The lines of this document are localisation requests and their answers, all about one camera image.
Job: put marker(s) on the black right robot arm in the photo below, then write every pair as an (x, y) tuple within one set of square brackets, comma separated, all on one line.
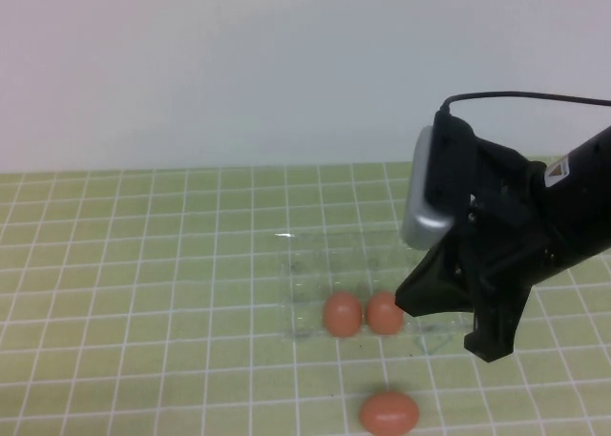
[(584, 202)]

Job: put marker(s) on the green grid table mat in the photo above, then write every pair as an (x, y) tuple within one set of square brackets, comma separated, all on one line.
[(143, 312)]

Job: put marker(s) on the brown egg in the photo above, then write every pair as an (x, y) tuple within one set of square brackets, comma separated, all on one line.
[(342, 314), (382, 314), (389, 413)]

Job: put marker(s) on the clear plastic egg tray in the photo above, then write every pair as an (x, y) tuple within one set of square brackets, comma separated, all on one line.
[(324, 264)]

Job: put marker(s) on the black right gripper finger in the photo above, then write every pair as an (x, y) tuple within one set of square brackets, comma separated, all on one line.
[(434, 288), (496, 326)]

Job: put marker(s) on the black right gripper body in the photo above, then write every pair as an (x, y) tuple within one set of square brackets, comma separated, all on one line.
[(511, 216)]

